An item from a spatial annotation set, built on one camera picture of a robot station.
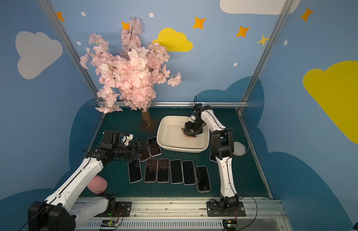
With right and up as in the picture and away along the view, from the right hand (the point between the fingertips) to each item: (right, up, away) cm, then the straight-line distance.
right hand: (191, 131), depth 100 cm
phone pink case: (-10, -24, -14) cm, 29 cm away
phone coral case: (-18, -25, -14) cm, 34 cm away
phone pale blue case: (-1, -1, -4) cm, 4 cm away
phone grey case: (-30, -15, -7) cm, 34 cm away
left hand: (-26, -8, -22) cm, 35 cm away
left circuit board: (-44, -45, -28) cm, 69 cm away
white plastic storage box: (-15, -5, +4) cm, 16 cm away
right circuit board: (+18, -46, -27) cm, 57 cm away
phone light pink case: (+6, -27, -16) cm, 32 cm away
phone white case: (-2, -25, -13) cm, 28 cm away
